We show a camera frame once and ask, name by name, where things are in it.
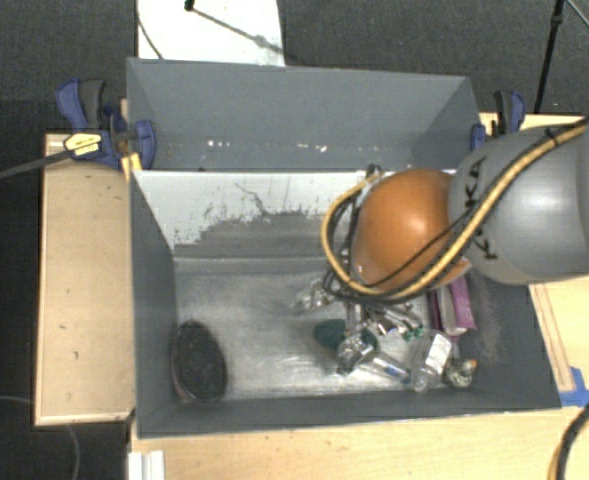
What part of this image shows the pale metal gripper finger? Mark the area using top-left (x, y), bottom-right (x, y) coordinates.
top-left (291, 276), bottom-right (331, 316)
top-left (335, 334), bottom-right (376, 375)

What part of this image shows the dark green soft lump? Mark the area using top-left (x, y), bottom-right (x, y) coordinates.
top-left (312, 318), bottom-right (380, 355)

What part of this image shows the white and blue tube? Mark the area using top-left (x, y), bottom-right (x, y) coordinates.
top-left (369, 356), bottom-right (413, 384)

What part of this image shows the grey metal bin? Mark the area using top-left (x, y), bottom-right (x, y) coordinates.
top-left (125, 57), bottom-right (563, 439)

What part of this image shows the clear plastic bottle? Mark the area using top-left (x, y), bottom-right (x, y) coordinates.
top-left (407, 329), bottom-right (456, 394)

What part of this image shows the purple packet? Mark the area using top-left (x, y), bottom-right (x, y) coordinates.
top-left (426, 273), bottom-right (478, 338)

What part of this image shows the small grey toy animal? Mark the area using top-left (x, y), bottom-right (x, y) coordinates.
top-left (442, 357), bottom-right (479, 390)

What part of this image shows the black oval brush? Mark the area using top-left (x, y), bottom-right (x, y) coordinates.
top-left (169, 319), bottom-right (229, 404)

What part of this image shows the pale wood board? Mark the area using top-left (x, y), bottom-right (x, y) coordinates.
top-left (33, 132), bottom-right (138, 427)

